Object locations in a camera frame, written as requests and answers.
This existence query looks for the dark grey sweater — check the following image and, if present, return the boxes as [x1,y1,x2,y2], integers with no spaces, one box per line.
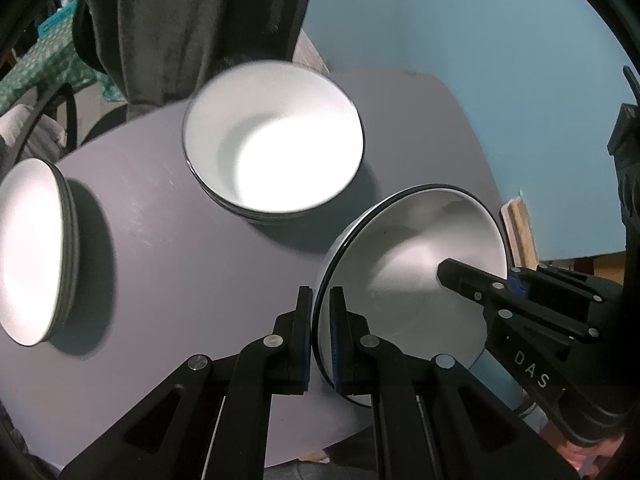
[72,0,318,121]

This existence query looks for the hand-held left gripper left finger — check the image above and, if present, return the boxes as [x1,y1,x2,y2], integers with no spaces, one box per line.
[59,285,315,480]

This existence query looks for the wooden boards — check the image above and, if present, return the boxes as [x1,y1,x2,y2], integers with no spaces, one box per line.
[500,197,541,268]

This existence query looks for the green patterned cloth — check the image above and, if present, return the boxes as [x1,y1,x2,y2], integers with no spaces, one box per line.
[0,35,123,116]

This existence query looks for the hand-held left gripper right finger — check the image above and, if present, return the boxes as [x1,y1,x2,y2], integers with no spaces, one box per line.
[329,286,581,480]

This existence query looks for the white ribbed bowl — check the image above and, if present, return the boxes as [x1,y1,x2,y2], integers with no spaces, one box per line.
[186,160,313,225]
[181,60,367,216]
[311,185,513,408]

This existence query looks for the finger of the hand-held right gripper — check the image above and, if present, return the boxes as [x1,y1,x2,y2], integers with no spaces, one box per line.
[436,258,602,344]
[509,262,623,311]

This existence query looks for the black mesh office chair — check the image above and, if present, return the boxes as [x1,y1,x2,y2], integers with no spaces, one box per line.
[10,0,321,153]

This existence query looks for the white pillow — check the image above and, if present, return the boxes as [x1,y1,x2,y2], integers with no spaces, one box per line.
[0,105,68,161]

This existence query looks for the black textured object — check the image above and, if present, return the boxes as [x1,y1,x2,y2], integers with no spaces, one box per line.
[606,65,640,241]

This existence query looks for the person's right hand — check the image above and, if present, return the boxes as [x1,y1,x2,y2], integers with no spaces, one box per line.
[542,425,626,475]

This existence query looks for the large white plate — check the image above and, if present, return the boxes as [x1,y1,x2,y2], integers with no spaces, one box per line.
[0,157,68,348]

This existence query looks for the teal plastic basket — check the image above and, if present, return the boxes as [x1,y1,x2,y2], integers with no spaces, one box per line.
[35,0,81,36]

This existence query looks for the small white plate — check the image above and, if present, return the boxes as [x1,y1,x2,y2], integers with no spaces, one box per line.
[50,175,82,333]

